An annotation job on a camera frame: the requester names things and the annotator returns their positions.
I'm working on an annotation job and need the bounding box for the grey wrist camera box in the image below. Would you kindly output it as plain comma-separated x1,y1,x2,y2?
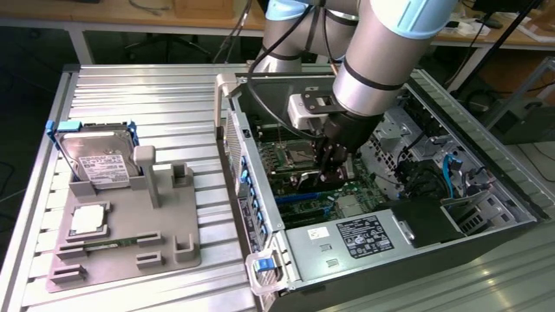
288,94,338,131

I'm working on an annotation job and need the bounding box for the silver CPU chip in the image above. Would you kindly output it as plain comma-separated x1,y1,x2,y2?
68,206,108,237

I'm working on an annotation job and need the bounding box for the blue expansion slot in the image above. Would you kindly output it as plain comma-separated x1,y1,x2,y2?
274,191,324,205

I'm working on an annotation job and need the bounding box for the CPU socket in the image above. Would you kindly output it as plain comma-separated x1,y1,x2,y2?
281,142,316,165

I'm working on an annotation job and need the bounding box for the open black silver PC case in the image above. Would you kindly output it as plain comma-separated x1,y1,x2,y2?
214,73,549,312

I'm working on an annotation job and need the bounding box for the black graphics card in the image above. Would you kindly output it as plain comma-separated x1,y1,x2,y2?
289,164,359,195

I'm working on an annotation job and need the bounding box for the dark grey cabinet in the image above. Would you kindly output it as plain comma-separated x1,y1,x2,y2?
489,99,555,146

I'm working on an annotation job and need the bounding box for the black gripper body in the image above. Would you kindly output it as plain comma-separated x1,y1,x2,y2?
322,112,385,154

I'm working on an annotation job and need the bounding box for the green RAM stick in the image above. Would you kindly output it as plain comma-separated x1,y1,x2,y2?
81,237,140,250

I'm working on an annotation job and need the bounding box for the green motherboard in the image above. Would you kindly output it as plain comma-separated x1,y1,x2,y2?
254,125,387,230

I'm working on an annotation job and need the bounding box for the black expansion slot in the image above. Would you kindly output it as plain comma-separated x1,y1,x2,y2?
278,207,326,226

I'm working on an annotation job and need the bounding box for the black slanted stand pole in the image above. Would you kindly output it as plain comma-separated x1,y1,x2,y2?
441,0,545,90

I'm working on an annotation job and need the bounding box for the silver power supply unit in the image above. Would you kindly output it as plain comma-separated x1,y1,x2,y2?
284,209,417,282

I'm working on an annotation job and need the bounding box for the white orange bench device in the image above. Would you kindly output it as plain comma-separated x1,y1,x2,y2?
445,19,491,36

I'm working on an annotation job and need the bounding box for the silver perforated disk bay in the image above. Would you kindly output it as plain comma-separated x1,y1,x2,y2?
368,110,420,157

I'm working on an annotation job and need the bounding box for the grey plastic parts rack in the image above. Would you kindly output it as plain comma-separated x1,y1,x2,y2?
45,145,204,293

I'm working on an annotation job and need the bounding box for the blue data wire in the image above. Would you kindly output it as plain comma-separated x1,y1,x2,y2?
441,154,460,199

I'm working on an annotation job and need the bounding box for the hard disk in blue bracket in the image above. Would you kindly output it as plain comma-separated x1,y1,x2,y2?
44,119,140,191

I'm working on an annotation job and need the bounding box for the black office chair base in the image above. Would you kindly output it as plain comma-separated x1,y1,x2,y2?
124,32,213,63

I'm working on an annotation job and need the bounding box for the black installed RAM stick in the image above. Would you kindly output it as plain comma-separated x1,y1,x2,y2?
270,167,304,188

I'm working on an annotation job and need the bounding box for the black monitor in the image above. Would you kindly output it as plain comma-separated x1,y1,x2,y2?
469,0,543,14

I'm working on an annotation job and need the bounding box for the black plastic shroud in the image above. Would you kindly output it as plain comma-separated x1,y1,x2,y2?
375,196,463,250

